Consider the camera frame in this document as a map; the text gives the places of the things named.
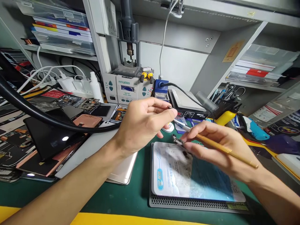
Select person's left hand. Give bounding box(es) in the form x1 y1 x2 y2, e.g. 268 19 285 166
115 97 178 156

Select person's right hand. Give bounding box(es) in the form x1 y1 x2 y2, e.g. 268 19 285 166
181 121 261 185

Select gold-handled thin tool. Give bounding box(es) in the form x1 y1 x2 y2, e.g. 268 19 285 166
174 118 259 169

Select small black phone part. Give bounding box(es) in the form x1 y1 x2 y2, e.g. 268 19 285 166
172 133 188 151

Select opened phone with orange parts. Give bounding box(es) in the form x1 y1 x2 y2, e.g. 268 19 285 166
110 104 129 124

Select round white solder tin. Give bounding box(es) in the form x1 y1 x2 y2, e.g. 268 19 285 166
163 122 176 133

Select white hot air station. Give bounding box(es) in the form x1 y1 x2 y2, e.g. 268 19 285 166
102 62 156 105

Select yellow bottle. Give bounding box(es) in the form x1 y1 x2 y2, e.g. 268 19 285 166
215 104 242 126

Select white framed phone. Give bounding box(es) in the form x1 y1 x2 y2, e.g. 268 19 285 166
90 103 118 123

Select blue soldering station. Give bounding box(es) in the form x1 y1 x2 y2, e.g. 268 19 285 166
153 79 170 102

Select blue white printed pad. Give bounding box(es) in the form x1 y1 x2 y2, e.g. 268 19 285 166
151 141 247 203

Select blue flat box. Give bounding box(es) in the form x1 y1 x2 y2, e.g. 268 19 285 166
174 117 215 134

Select light blue hand tool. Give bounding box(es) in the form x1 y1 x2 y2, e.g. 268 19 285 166
238 116 270 142

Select black heating plate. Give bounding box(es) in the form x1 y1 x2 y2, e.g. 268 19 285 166
168 88 215 121

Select black holder with tools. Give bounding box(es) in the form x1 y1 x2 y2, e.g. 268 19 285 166
210 83 247 118

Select copper phone back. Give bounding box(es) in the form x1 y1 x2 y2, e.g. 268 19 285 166
72 114 104 128

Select clear plastic piece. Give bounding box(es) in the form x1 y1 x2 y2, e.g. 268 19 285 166
195 91 219 112

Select white plastic bottle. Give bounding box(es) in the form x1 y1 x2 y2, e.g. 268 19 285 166
89 71 104 103

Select silver flat tablet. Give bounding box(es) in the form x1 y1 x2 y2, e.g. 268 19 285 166
54 128 139 186

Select dark blue cloth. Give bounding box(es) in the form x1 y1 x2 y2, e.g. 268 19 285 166
264 133 298 156

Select clear bottle red white label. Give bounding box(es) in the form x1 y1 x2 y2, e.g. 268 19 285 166
248 90 300 130

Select white yellow flat box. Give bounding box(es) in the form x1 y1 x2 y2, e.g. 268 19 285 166
271 153 300 181

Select bare phone circuit boards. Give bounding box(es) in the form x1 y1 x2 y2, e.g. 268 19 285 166
50 94 102 111

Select black can yellow print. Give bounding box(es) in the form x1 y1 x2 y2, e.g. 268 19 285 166
264 109 300 139

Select white chargers on power strip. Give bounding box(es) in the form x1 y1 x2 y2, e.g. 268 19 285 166
57 72 92 97

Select green work mat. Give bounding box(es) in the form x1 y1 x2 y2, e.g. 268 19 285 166
0 130 277 225

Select red paper sheet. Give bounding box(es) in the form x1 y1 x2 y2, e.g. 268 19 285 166
40 90 71 99

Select black glossy smartphone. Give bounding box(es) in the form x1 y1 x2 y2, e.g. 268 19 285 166
23 115 88 163

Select shelf stack of flat boxes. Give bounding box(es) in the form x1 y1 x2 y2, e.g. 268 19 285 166
226 43 300 88

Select grey hot air gun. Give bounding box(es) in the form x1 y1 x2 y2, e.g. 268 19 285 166
118 0 140 69

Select stack of clear storage boxes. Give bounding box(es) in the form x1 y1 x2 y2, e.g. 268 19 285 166
16 0 97 56

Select pile of dismantled phones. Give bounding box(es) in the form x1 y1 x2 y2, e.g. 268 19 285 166
0 103 65 183

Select yellow-handled cutters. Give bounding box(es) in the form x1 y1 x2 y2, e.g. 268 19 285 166
140 71 155 83

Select thin black cable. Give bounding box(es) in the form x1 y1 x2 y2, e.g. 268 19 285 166
162 82 217 123

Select hanging white cable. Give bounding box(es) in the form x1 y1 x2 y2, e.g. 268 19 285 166
159 0 184 81

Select thick black hose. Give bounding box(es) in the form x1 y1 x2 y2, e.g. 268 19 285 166
0 53 123 134

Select white wall socket strip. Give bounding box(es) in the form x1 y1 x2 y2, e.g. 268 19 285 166
94 0 118 37

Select bundle of white cables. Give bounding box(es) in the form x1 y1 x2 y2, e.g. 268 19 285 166
0 46 88 106

